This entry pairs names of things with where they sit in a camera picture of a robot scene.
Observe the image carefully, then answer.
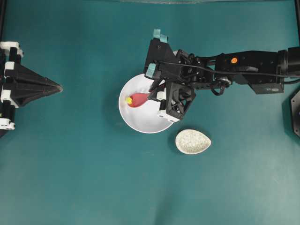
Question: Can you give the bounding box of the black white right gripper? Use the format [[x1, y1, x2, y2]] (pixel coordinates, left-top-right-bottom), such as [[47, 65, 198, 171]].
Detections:
[[144, 29, 195, 122]]

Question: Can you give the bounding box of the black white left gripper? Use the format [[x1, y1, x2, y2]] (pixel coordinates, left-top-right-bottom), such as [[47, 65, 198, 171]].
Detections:
[[0, 42, 63, 131]]

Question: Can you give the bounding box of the red spoon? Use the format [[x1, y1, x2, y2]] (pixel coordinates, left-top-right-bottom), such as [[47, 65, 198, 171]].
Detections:
[[128, 92, 149, 108]]

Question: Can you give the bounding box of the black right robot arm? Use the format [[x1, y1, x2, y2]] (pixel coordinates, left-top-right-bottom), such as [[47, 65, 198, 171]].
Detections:
[[144, 30, 300, 122]]

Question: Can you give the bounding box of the white round bowl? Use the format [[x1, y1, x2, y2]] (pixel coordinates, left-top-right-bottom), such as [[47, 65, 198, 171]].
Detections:
[[119, 74, 173, 134]]

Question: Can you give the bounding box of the speckled egg-shaped dish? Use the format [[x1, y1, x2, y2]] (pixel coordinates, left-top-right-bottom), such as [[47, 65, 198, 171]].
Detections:
[[175, 129, 212, 155]]

